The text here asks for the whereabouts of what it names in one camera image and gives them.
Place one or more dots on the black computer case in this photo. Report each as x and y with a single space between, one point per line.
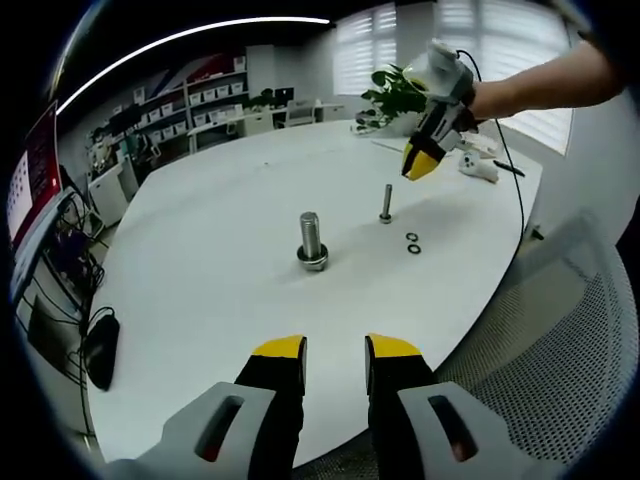
47 325

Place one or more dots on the large threaded steel stud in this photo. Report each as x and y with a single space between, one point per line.
310 232

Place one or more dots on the white background chair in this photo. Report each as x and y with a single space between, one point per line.
300 115

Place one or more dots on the person's right hand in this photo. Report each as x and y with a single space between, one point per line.
482 105

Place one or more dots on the grey mesh office chair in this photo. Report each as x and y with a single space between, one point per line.
550 375

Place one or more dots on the small threaded steel stud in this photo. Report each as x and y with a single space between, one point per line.
387 200

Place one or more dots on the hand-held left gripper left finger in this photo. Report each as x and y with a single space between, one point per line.
270 400

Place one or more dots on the black pen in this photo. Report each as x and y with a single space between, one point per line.
510 168

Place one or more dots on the black computer mouse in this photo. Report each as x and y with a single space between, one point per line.
102 355

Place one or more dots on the white shelf with storage boxes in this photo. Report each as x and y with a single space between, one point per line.
200 100

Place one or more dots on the long ceiling light strip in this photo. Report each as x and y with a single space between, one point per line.
175 40

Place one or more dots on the white paper sheet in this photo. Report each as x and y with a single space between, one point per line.
387 146

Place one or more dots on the white background desk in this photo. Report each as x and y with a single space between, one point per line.
250 122

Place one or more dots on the grey side desk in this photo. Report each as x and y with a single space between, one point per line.
35 240

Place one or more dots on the white game controller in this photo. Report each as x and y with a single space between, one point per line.
477 167

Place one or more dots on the green potted plant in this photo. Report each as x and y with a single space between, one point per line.
400 97

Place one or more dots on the red screen monitor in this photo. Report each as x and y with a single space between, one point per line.
32 175

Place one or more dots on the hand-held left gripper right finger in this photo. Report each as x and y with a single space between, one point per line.
395 400

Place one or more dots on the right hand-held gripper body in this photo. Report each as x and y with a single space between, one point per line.
442 75

